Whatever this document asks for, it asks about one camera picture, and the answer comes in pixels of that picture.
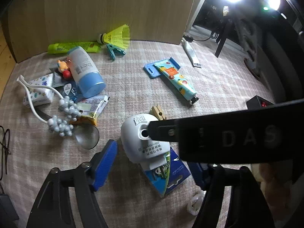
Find black tripod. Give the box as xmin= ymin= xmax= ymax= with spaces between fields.
xmin=215 ymin=5 xmax=235 ymax=58

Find plaid rug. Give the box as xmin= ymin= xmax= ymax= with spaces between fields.
xmin=0 ymin=39 xmax=281 ymax=228

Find white patterned tissue packet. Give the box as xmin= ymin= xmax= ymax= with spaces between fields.
xmin=23 ymin=88 xmax=55 ymax=106
xmin=28 ymin=74 xmax=54 ymax=87

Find yellow shuttlecock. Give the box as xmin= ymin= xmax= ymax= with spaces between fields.
xmin=97 ymin=24 xmax=131 ymax=49

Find black storage box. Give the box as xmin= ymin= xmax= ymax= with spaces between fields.
xmin=246 ymin=95 xmax=276 ymax=110

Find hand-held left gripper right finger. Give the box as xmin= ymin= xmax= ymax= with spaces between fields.
xmin=189 ymin=163 xmax=276 ymax=228

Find white plug-in device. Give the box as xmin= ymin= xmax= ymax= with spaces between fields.
xmin=121 ymin=114 xmax=171 ymax=171

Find fruit print hand cream tube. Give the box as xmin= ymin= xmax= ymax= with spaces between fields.
xmin=154 ymin=61 xmax=199 ymax=104

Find person's right hand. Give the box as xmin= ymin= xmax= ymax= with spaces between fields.
xmin=252 ymin=161 xmax=294 ymax=209

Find blue eye drop bottle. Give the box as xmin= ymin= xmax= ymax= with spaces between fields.
xmin=62 ymin=83 xmax=80 ymax=102

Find orange toy figure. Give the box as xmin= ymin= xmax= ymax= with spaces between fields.
xmin=56 ymin=58 xmax=73 ymax=73

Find white and blue bottle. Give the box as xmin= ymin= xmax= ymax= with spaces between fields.
xmin=66 ymin=47 xmax=106 ymax=98

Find black cable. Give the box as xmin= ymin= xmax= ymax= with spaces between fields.
xmin=0 ymin=125 xmax=12 ymax=181

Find grey white ointment tube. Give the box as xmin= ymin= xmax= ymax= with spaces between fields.
xmin=181 ymin=37 xmax=202 ymax=68

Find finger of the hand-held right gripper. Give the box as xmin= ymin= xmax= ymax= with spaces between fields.
xmin=148 ymin=119 xmax=180 ymax=142

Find wooden clothespin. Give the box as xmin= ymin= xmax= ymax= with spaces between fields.
xmin=150 ymin=105 xmax=167 ymax=121

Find clear plastic wrapper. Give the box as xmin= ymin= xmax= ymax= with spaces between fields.
xmin=187 ymin=191 xmax=203 ymax=215

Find green tube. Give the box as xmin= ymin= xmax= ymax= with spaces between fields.
xmin=47 ymin=41 xmax=102 ymax=55

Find white beaded massage roller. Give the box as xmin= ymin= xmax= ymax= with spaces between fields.
xmin=17 ymin=75 xmax=81 ymax=137

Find blue plastic phone stand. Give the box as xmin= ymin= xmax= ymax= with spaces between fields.
xmin=144 ymin=57 xmax=181 ymax=79

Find yellow green sachet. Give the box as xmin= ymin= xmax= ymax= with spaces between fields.
xmin=71 ymin=95 xmax=110 ymax=126

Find blue cartoon card package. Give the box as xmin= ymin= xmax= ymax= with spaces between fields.
xmin=145 ymin=147 xmax=192 ymax=197

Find wooden cabinet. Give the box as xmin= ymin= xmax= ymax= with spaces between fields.
xmin=7 ymin=0 xmax=207 ymax=63

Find teal clothespin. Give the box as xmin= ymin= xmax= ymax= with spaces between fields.
xmin=106 ymin=43 xmax=126 ymax=60

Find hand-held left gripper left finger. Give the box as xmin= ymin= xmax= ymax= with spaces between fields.
xmin=26 ymin=139 xmax=118 ymax=228

